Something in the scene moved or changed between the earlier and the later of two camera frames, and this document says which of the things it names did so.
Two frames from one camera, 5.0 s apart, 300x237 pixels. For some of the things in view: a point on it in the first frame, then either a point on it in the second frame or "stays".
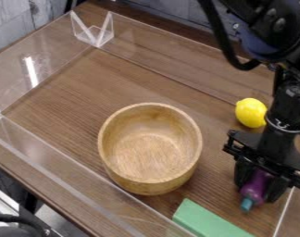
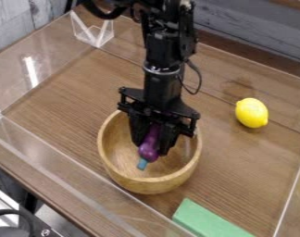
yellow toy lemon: (251, 111) stays
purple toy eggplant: (256, 189) -> (148, 149)
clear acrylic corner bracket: (93, 35) stays
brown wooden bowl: (151, 144) stays
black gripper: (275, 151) -> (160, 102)
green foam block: (208, 223) stays
